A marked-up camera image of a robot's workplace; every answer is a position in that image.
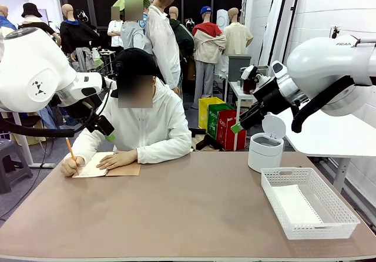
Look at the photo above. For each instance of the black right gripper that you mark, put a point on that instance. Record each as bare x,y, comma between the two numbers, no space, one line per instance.
271,97

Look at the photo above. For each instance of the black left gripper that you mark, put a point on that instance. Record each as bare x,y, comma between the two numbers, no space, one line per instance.
83,107

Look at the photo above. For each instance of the yellow pencil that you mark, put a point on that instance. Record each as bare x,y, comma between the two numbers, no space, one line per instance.
70,150

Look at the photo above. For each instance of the brown spiral notebook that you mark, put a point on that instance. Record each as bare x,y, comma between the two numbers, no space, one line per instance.
123,171

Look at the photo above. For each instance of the person's right forearm white sleeve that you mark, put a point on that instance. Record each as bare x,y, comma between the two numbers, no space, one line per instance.
88,144

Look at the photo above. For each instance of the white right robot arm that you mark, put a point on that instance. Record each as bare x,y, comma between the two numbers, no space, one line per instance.
323,74

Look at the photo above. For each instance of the person's left forearm white sleeve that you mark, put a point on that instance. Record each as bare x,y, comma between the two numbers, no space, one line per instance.
164,151

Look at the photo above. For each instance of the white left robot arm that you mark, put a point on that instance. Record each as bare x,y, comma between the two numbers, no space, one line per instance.
23,68

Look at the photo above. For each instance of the person's left hand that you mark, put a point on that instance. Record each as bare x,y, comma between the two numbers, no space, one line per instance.
117,159

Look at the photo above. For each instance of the person's right hand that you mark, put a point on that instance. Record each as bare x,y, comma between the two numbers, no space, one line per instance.
70,167

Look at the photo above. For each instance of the small white side table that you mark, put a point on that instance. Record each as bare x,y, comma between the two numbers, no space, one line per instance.
238,112

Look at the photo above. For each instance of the red recycling bag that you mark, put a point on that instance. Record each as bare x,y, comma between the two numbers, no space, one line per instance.
226,135

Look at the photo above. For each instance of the brown glass jar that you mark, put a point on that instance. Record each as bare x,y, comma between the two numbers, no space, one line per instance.
249,88

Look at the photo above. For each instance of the green recycling bag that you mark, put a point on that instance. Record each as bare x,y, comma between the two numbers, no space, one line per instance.
214,121

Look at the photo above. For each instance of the white round lidded trash bin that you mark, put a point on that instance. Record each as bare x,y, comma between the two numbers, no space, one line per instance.
264,153

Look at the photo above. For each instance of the yellow recycling bag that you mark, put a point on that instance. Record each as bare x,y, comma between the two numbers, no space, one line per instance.
210,112

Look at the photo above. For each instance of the black floor stand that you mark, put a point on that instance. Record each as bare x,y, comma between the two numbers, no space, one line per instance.
205,141

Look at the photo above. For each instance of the metal tray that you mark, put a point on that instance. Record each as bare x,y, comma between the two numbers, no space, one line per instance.
263,68

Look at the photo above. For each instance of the grey cabinet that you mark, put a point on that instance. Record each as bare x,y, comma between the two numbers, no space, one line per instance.
236,66

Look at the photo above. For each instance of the person in white hoodie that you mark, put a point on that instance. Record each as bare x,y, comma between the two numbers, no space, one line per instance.
152,121

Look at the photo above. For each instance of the black baseball cap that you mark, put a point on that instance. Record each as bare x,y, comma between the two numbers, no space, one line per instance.
135,62

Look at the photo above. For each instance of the white desk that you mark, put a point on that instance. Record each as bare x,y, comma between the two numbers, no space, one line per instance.
22,144

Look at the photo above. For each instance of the mannequin in cream shirt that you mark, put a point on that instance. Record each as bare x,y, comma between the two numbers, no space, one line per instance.
236,38

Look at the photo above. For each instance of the large white table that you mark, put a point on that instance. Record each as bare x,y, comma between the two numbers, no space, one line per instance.
329,138

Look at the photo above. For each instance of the mannequin blue cap red jacket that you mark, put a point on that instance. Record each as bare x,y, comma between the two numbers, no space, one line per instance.
207,47

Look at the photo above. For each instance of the grey plastic stool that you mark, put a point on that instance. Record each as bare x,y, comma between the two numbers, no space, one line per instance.
11,162

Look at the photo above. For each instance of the mannequin in black hoodie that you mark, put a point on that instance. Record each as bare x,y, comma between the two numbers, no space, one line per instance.
76,36

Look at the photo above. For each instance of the background person white t-shirt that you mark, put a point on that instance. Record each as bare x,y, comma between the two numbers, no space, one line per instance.
116,33

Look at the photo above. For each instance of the mannequin with green hat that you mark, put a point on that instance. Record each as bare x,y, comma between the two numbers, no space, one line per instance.
132,33

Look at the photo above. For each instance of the white oval device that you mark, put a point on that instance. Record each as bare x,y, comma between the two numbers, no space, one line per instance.
221,19

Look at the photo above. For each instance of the mannequin in dark green hoodie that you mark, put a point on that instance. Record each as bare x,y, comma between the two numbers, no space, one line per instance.
183,38

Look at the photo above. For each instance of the tall mannequin in white shirt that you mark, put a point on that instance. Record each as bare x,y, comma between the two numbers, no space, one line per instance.
163,38

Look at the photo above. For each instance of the black tripod stand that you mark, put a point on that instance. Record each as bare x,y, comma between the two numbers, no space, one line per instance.
335,32

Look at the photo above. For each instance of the white perforated plastic basket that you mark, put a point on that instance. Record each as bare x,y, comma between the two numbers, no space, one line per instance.
337,212

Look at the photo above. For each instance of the mannequin with black hat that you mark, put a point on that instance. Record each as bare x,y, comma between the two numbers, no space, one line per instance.
30,12

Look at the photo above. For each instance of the mannequin with blue white jacket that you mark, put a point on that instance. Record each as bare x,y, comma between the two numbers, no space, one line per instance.
4,21

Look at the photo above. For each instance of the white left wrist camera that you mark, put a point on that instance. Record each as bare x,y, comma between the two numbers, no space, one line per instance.
109,83

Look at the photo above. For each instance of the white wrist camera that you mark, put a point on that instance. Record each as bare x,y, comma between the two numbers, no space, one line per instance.
109,83
249,71

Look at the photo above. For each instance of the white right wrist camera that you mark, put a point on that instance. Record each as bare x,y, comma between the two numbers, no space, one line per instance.
249,71

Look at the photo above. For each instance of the black wall pipe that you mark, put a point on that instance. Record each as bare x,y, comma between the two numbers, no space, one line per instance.
279,18
290,18

